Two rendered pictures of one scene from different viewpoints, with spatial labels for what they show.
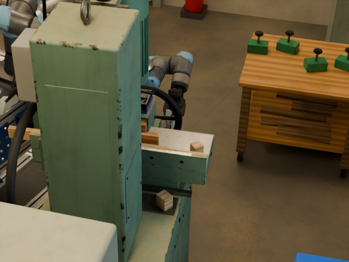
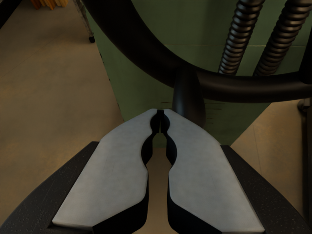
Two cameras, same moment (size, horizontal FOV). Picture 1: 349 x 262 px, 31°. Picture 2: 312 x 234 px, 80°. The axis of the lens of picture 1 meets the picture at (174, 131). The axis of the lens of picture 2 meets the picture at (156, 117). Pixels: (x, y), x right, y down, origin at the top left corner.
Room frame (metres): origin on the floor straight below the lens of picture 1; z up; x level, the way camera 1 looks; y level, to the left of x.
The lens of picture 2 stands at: (2.13, 0.01, 0.84)
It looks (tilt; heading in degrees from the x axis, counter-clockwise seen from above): 61 degrees down; 174
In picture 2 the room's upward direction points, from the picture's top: 2 degrees counter-clockwise
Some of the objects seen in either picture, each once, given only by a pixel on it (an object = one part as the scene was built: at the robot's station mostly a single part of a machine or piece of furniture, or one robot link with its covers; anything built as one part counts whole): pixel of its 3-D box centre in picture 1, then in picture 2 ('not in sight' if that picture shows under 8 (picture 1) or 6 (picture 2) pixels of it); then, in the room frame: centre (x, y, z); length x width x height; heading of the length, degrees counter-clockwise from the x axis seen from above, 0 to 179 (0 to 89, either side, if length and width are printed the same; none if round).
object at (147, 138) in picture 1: (126, 138); not in sight; (1.73, 0.16, 0.93); 0.22 x 0.01 x 0.06; 80
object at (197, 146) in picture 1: (197, 148); not in sight; (1.70, -0.08, 0.92); 0.03 x 0.03 x 0.03; 32
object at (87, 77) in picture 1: (94, 141); not in sight; (1.41, 0.22, 1.16); 0.22 x 0.22 x 0.72; 80
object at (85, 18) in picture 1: (85, 11); not in sight; (1.41, 0.22, 1.55); 0.06 x 0.02 x 0.07; 170
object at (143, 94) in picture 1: (131, 98); not in sight; (1.89, 0.15, 0.99); 0.13 x 0.11 x 0.06; 80
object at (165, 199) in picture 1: (164, 200); not in sight; (1.54, 0.03, 0.82); 0.04 x 0.04 x 0.05; 43
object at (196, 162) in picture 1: (116, 151); not in sight; (1.66, 0.19, 0.93); 0.60 x 0.02 x 0.06; 80
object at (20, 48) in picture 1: (32, 65); not in sight; (1.40, 0.37, 1.40); 0.10 x 0.06 x 0.16; 170
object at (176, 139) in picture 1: (128, 139); not in sight; (1.80, 0.16, 0.87); 0.61 x 0.30 x 0.06; 80
